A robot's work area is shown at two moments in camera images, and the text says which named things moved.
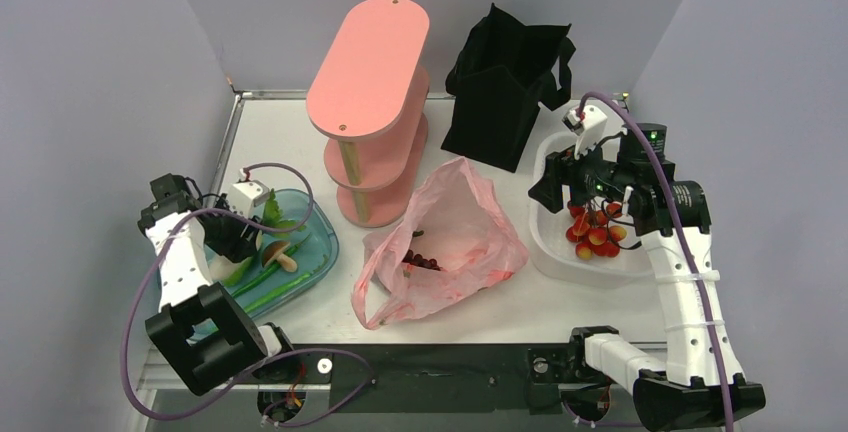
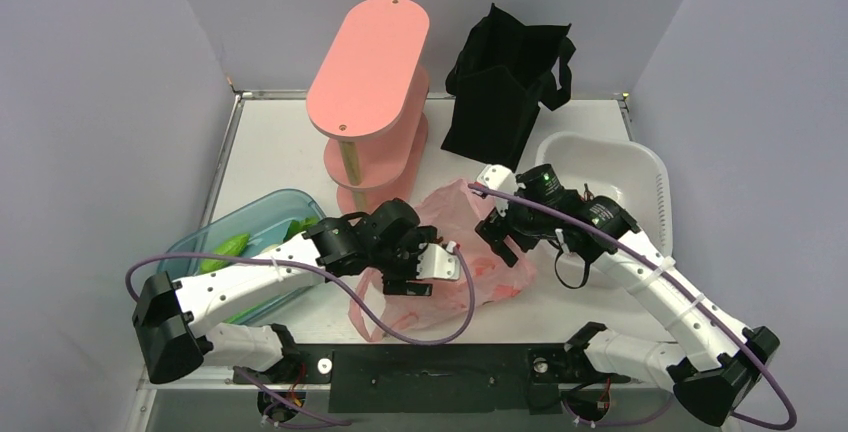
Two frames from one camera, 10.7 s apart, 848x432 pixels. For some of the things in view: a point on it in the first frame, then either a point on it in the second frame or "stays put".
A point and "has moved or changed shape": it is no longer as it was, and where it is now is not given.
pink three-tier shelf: (370, 102) stays put
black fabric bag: (500, 77) stays put
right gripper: (563, 170) → (499, 225)
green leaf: (273, 216) has moved or changed shape
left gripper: (241, 243) → (404, 281)
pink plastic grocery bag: (456, 236) has moved or changed shape
